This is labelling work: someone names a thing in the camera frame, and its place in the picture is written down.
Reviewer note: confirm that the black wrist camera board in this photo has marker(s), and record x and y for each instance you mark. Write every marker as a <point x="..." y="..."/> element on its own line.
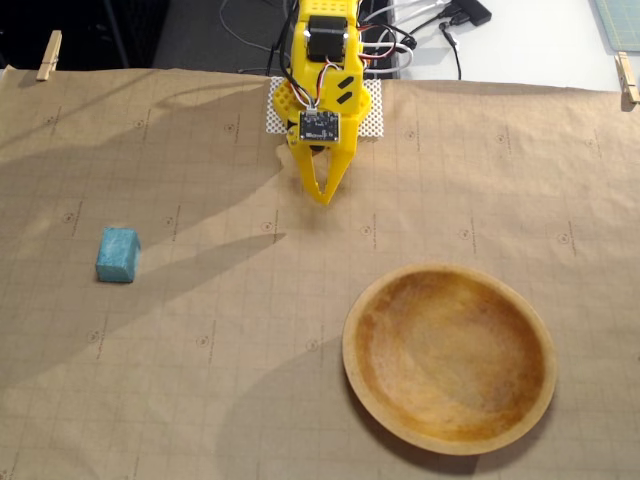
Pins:
<point x="320" y="126"/>

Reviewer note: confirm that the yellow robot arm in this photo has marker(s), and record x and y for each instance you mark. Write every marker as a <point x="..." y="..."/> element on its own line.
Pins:
<point x="350" y="65"/>

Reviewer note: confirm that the brown gridded wrapping paper sheet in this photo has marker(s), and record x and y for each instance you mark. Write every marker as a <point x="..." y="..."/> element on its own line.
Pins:
<point x="200" y="350"/>

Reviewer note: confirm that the blue block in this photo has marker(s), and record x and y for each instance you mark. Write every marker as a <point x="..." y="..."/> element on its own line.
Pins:
<point x="117" y="255"/>

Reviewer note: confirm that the round wooden bowl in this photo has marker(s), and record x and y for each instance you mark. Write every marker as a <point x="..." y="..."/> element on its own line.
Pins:
<point x="450" y="360"/>

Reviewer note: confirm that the black adapter box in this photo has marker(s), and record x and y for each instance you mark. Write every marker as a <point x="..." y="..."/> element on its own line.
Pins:
<point x="470" y="12"/>

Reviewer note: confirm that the green cutting mat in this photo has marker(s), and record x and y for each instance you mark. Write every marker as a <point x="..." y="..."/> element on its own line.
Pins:
<point x="620" y="25"/>

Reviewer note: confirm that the white mesh mat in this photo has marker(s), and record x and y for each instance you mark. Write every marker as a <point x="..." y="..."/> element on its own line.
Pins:
<point x="375" y="126"/>

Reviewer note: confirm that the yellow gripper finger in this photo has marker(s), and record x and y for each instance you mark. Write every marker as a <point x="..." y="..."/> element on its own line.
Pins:
<point x="310" y="172"/>
<point x="342" y="167"/>

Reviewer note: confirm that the wooden clothespin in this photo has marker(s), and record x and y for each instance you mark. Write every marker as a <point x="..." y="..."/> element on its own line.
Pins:
<point x="627" y="80"/>
<point x="49" y="57"/>

